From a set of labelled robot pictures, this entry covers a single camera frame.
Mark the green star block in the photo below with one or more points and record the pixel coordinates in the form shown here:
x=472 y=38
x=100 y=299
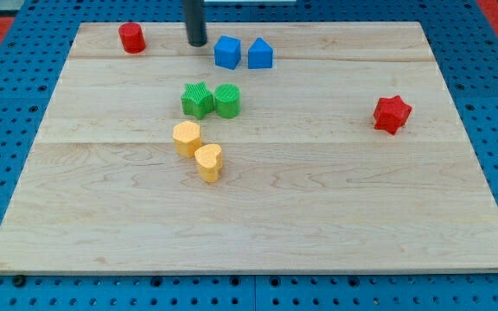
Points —
x=197 y=100

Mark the blue cube block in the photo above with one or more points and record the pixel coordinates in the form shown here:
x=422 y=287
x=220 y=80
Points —
x=227 y=52

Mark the red star block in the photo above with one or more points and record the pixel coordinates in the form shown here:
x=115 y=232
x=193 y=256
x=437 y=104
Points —
x=390 y=114

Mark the yellow heart block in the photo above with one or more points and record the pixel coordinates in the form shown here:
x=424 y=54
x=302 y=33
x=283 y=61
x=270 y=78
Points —
x=209 y=162

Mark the green cylinder block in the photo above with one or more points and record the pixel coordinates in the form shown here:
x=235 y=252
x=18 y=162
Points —
x=227 y=100

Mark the yellow hexagon block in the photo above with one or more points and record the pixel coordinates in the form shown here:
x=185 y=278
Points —
x=187 y=138

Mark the light wooden board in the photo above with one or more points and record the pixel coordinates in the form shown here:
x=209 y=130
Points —
x=308 y=185

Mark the blue triangular prism block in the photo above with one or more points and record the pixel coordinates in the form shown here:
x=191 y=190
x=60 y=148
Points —
x=260 y=55

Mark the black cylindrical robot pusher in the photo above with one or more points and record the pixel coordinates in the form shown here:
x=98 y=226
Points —
x=195 y=22

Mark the red cylinder block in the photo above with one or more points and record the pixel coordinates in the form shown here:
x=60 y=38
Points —
x=132 y=37

